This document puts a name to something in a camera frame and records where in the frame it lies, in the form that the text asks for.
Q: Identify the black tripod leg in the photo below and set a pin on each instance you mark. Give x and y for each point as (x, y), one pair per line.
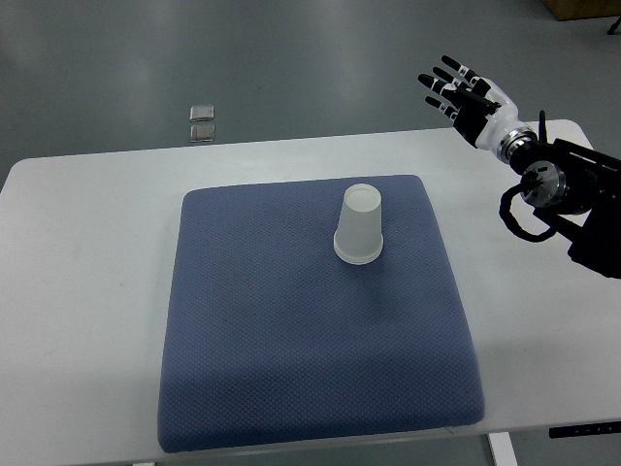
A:
(614, 27)

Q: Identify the white paper cup on mat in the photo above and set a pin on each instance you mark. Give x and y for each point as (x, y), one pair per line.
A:
(357, 250)

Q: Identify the black table control panel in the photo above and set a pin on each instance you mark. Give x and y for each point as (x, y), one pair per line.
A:
(583, 430)

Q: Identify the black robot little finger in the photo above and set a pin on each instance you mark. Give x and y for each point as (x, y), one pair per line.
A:
(450, 63)

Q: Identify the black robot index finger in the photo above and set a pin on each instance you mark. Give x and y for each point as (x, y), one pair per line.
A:
(444, 108)

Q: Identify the brown cardboard box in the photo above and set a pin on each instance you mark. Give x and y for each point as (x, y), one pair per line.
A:
(582, 9)

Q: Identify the upper metal floor plate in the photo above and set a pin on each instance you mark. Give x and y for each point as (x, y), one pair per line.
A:
(201, 112)

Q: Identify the white table leg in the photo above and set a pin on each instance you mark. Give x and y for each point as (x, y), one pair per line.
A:
(501, 449)

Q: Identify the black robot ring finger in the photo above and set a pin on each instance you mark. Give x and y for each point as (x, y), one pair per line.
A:
(460, 78)

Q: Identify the blue quilted cushion mat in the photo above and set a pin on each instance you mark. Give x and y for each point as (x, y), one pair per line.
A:
(272, 338)

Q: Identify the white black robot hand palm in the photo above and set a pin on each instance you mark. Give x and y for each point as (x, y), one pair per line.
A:
(497, 131)

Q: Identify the white paper cup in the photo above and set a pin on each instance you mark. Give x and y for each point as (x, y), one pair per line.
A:
(361, 210)
(357, 250)

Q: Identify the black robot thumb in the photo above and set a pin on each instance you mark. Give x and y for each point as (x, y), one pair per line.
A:
(468, 99)

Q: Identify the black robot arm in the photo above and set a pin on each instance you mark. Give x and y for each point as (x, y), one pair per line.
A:
(564, 188)

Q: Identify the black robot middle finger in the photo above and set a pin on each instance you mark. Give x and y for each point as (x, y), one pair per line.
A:
(440, 86)

